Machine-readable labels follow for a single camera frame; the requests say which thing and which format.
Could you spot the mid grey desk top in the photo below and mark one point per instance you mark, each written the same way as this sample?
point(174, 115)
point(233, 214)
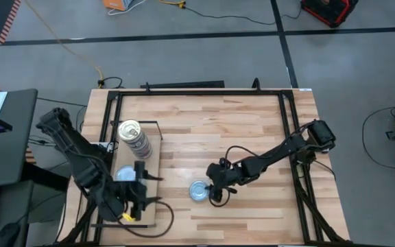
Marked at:
point(12, 206)

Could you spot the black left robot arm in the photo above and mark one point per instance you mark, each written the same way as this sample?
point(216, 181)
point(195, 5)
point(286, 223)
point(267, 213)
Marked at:
point(77, 154)

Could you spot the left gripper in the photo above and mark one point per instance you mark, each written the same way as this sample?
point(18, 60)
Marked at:
point(132, 197)

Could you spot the black metal shelf frame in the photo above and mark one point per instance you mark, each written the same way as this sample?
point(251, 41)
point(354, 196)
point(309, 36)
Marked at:
point(101, 226)

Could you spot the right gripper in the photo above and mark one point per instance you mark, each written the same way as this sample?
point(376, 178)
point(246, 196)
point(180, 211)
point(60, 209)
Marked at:
point(223, 175)

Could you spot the dark grey desk top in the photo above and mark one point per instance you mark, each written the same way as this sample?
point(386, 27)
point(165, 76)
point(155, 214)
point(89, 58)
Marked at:
point(12, 154)

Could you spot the orange box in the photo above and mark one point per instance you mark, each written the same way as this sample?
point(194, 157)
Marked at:
point(113, 4)

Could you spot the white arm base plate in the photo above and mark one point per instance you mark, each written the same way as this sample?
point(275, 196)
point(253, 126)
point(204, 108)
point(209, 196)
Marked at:
point(107, 146)

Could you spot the black aluminium table frame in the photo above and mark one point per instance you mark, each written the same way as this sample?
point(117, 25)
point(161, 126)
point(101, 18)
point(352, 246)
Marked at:
point(201, 92)

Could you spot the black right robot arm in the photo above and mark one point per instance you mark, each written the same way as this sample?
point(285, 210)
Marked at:
point(276, 154)

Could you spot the black flat bar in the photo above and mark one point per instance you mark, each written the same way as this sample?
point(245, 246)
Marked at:
point(183, 84)

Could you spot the wooden shelf board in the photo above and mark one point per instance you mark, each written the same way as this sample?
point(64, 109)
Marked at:
point(153, 159)

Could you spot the red black tool case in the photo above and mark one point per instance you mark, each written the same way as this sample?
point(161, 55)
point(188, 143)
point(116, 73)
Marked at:
point(328, 10)

